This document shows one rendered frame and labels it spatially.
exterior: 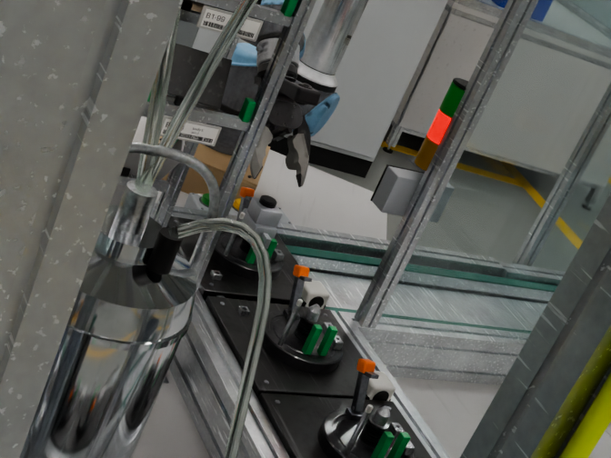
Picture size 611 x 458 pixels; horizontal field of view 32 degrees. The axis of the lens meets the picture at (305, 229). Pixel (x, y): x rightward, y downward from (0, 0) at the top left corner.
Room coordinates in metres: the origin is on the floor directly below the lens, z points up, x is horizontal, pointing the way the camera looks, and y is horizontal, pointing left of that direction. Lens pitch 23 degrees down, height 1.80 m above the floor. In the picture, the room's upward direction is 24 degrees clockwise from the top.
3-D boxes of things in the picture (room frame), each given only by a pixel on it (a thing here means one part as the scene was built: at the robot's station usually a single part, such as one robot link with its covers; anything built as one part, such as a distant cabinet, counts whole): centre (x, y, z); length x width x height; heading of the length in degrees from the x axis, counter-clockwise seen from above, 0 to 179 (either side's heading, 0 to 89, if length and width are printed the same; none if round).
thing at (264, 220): (1.70, 0.07, 1.06); 0.08 x 0.04 x 0.07; 34
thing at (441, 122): (1.72, -0.14, 1.33); 0.05 x 0.05 x 0.05
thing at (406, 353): (1.86, -0.18, 0.91); 0.84 x 0.28 x 0.10; 124
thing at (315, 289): (1.69, -0.06, 0.97); 0.05 x 0.05 x 0.04; 34
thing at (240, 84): (2.28, 0.25, 1.11); 0.13 x 0.12 x 0.14; 79
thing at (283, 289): (1.71, 0.08, 0.96); 0.24 x 0.24 x 0.02; 34
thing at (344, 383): (1.50, -0.07, 1.01); 0.24 x 0.24 x 0.13; 34
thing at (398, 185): (1.72, -0.14, 1.29); 0.12 x 0.05 x 0.25; 124
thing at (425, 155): (1.72, -0.14, 1.28); 0.05 x 0.05 x 0.05
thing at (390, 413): (1.30, -0.20, 1.01); 0.24 x 0.24 x 0.13; 34
